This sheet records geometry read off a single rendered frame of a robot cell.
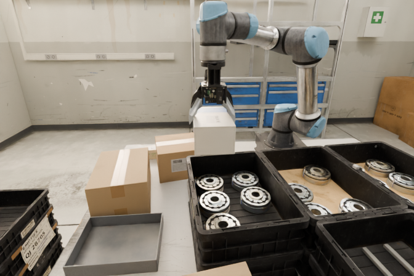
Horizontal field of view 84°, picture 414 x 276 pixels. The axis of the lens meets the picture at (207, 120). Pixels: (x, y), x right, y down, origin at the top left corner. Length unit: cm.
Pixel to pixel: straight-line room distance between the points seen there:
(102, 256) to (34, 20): 354
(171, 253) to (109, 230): 26
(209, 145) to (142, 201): 42
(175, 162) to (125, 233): 38
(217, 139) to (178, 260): 42
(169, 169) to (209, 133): 53
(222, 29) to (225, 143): 32
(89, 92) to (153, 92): 95
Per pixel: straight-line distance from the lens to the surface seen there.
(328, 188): 103
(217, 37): 65
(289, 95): 297
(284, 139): 132
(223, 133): 66
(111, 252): 93
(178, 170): 117
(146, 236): 94
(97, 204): 100
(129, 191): 96
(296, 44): 102
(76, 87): 395
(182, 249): 89
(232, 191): 91
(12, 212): 169
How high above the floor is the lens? 138
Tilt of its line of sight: 20 degrees down
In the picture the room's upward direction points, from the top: straight up
